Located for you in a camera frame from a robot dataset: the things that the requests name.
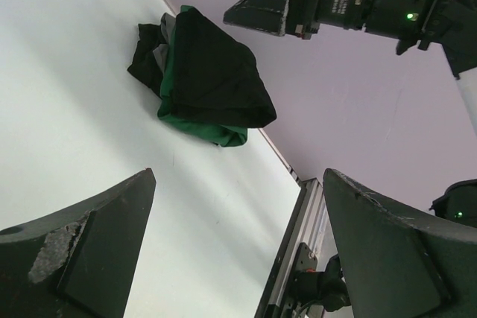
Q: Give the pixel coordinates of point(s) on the dark folded garment under green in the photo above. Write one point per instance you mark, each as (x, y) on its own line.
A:
(144, 67)

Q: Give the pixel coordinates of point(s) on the green folded t-shirt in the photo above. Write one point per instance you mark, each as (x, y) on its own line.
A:
(216, 134)

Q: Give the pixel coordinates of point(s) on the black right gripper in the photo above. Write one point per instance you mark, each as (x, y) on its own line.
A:
(299, 18)

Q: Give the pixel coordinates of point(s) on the plain black t-shirt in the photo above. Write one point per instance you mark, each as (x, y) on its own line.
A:
(215, 77)

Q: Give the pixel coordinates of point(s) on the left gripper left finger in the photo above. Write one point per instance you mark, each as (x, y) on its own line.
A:
(79, 261)

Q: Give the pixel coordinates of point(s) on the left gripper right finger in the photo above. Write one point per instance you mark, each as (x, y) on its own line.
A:
(399, 261)

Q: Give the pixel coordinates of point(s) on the grey folded garment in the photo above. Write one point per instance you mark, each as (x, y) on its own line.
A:
(167, 26)

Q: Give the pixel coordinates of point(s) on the aluminium frame rail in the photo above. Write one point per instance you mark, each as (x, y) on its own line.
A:
(292, 281)

